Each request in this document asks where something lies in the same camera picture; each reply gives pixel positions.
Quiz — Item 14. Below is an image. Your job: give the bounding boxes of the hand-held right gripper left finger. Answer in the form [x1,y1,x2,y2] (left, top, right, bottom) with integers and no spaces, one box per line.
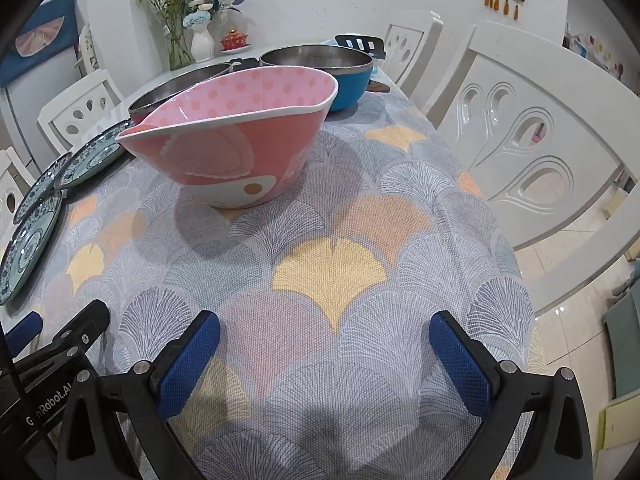
[55,310,221,480]

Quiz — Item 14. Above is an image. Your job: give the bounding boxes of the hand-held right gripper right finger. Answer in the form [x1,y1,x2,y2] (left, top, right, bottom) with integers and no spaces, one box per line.
[429,310,594,480]

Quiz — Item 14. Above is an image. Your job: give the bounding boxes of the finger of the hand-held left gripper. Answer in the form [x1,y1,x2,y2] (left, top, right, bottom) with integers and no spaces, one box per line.
[40,299,111,361]
[1,311,44,357]

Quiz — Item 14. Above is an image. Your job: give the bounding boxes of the blue patterned plate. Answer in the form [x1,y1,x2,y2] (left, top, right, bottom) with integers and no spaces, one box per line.
[12,152,73,225]
[56,120,136,190]
[0,191,63,307]

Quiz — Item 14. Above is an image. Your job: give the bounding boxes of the pink dotted bowl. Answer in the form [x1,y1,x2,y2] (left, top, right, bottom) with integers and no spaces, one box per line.
[116,66,339,209]

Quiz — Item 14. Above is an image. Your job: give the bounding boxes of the red steel bowl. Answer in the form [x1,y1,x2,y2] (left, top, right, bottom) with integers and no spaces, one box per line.
[128,61,263,123]

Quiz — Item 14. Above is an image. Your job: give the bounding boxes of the blue steel bowl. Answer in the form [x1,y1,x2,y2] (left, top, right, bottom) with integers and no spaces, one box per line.
[259,44,376,112]

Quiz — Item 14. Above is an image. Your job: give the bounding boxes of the white carved dining chair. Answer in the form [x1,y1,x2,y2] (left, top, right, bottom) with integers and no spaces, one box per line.
[37,69,126,148]
[0,147,36,241]
[432,21,640,318]
[374,10,445,98]

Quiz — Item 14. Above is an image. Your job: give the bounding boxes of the grey green sofa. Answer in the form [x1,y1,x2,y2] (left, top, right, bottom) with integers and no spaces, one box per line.
[602,260,640,401]

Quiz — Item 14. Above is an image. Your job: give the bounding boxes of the fan patterned tablecloth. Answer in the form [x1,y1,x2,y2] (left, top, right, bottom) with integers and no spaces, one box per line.
[0,77,551,480]

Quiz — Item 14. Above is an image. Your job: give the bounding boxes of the white refrigerator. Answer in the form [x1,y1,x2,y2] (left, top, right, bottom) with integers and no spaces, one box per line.
[0,0,87,171]

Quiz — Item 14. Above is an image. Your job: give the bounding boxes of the white patterned box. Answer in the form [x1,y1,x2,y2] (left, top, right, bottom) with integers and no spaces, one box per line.
[75,22,103,77]

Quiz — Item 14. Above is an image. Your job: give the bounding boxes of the blue refrigerator cover cloth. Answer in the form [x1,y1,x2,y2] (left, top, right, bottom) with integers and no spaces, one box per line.
[0,0,81,87]

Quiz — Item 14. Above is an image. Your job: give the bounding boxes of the glass vase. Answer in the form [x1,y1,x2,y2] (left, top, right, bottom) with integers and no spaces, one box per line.
[165,25,194,71]

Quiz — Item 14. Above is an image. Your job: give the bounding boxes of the white ceramic vase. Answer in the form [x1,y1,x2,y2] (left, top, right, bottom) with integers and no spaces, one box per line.
[191,25,216,63]

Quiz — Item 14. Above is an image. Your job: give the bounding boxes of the red lidded tea cup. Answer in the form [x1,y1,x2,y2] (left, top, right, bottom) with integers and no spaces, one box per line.
[220,30,252,55]

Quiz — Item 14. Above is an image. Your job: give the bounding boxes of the blue flower bouquet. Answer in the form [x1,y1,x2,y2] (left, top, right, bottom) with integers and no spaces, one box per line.
[182,0,246,28]

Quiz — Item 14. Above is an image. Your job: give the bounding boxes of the colourful wall stickers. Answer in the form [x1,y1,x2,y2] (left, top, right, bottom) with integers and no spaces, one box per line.
[565,22,626,81]

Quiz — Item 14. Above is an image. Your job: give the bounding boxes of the black plastic bracket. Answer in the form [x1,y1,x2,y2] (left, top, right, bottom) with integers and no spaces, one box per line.
[334,35,387,59]

